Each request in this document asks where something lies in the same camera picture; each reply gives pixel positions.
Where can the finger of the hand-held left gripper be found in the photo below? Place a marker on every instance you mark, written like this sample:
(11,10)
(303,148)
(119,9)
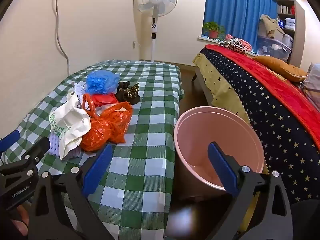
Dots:
(37,148)
(10,140)

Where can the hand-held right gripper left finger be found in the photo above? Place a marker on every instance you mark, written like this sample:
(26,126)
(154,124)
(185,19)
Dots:
(97,170)

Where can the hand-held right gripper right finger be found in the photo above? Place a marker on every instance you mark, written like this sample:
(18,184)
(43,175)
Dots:
(222,167)

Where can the white foam net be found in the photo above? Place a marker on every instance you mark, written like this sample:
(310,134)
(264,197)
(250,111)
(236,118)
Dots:
(53,147)

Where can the pink plastic bin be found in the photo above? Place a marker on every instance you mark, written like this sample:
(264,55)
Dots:
(200,135)

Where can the orange plastic bag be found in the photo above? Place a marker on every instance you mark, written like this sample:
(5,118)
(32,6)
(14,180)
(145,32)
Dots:
(105,130)

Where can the white plastic bag green print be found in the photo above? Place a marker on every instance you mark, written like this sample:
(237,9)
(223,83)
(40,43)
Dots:
(72,125)

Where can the red plastic bag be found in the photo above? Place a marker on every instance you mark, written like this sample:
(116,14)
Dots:
(105,99)

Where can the white paper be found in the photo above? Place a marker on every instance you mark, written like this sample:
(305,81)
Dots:
(79,90)

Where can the blue plastic bag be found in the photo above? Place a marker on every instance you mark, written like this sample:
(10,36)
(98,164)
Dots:
(100,81)

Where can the green checked tablecloth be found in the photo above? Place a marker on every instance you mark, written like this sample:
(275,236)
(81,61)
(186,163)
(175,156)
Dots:
(140,155)

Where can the navy star print blanket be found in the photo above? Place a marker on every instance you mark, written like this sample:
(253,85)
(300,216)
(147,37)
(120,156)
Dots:
(270,120)

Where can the yellow star print sheet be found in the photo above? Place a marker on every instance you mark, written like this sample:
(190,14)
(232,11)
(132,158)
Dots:
(212,80)

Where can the red blanket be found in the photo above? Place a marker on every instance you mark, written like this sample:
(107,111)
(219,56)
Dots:
(275,80)

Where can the orange brown pillow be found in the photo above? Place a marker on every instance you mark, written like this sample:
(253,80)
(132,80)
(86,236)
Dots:
(282,68)

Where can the plaid pillow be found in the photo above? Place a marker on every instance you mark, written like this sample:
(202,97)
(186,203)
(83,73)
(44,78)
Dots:
(313,82)

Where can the clear plastic storage box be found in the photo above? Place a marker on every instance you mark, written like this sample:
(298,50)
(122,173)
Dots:
(272,47)

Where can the potted green plant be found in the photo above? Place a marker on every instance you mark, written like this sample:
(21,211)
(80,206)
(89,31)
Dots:
(213,33)

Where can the grey lidded container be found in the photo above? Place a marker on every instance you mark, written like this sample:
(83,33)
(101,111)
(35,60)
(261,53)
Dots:
(287,40)

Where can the beige jacket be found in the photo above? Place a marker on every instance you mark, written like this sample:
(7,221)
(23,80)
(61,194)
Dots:
(268,23)

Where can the blue curtain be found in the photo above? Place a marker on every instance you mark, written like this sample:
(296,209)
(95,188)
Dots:
(237,12)

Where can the brown bookshelf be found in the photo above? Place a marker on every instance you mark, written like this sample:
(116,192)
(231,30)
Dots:
(287,10)

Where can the white wall socket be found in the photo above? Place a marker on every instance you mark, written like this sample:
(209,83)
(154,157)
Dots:
(134,44)

